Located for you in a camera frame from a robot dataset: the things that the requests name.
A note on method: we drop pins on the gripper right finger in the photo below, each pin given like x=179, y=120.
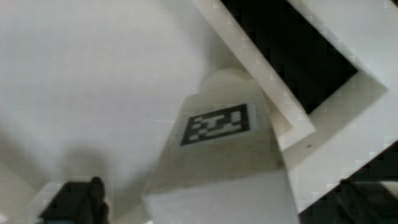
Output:
x=359, y=203

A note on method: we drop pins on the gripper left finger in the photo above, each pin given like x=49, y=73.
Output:
x=78, y=206

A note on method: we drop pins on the white square tabletop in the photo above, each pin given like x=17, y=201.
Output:
x=103, y=61

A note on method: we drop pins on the white front fence bar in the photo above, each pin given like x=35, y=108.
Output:
x=355, y=117

